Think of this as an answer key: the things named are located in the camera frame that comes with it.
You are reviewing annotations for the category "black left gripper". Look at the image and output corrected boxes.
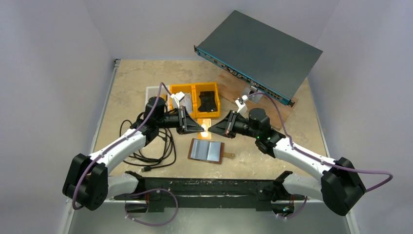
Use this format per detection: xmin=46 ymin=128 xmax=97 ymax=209
xmin=156 ymin=105 xmax=204 ymax=135

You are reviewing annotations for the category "brown leather card holder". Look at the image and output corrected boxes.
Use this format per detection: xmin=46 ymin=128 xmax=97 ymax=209
xmin=188 ymin=138 xmax=235 ymax=164

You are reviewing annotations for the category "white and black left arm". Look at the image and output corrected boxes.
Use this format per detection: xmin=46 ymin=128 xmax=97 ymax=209
xmin=62 ymin=97 xmax=204 ymax=211

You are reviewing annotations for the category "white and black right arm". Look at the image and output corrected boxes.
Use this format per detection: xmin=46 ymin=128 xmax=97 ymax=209
xmin=208 ymin=108 xmax=367 ymax=216

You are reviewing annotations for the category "silver cards stack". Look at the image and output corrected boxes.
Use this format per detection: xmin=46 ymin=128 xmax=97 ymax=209
xmin=182 ymin=96 xmax=193 ymax=114

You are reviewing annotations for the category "black cards stack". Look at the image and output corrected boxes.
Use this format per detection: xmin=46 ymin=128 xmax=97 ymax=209
xmin=198 ymin=91 xmax=217 ymax=113

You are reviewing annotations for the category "yellow bin right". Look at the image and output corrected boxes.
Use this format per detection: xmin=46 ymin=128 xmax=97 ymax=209
xmin=193 ymin=82 xmax=221 ymax=118

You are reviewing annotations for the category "yellow bin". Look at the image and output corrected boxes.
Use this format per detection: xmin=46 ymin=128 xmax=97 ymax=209
xmin=193 ymin=82 xmax=221 ymax=118
xmin=170 ymin=84 xmax=197 ymax=119

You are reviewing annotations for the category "yellow bin left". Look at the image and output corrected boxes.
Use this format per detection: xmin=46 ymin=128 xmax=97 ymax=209
xmin=170 ymin=84 xmax=197 ymax=119

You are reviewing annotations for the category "wooden board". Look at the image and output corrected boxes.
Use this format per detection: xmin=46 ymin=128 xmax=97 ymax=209
xmin=215 ymin=71 xmax=299 ymax=131

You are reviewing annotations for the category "white plastic bin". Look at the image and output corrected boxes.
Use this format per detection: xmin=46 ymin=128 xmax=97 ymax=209
xmin=145 ymin=85 xmax=170 ymax=109

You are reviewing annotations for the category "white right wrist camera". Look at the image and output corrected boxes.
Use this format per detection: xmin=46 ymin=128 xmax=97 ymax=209
xmin=235 ymin=95 xmax=248 ymax=114

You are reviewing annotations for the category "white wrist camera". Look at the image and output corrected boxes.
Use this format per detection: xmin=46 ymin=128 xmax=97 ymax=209
xmin=235 ymin=95 xmax=248 ymax=114
xmin=170 ymin=91 xmax=185 ymax=109

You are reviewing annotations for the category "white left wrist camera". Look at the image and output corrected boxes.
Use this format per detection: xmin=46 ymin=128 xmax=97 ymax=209
xmin=170 ymin=91 xmax=185 ymax=109

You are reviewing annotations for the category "black usb cable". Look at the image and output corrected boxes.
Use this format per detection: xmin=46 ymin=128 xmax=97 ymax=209
xmin=119 ymin=119 xmax=177 ymax=174

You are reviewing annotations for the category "metal bracket with knob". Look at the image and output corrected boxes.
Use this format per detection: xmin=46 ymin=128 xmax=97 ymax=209
xmin=247 ymin=86 xmax=262 ymax=104

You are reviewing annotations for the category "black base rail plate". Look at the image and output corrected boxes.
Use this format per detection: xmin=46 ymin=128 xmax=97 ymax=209
xmin=115 ymin=172 xmax=304 ymax=215

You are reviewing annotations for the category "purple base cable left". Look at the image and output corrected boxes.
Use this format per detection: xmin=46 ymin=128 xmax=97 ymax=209
xmin=124 ymin=188 xmax=179 ymax=227

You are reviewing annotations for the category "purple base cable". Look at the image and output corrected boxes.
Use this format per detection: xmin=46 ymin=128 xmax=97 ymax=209
xmin=274 ymin=194 xmax=309 ymax=220
xmin=124 ymin=188 xmax=179 ymax=227

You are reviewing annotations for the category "blue grey network switch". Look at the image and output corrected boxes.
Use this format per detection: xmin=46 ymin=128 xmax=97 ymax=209
xmin=194 ymin=10 xmax=323 ymax=107

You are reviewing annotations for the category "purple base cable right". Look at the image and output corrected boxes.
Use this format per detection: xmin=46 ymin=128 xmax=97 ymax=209
xmin=274 ymin=194 xmax=309 ymax=220

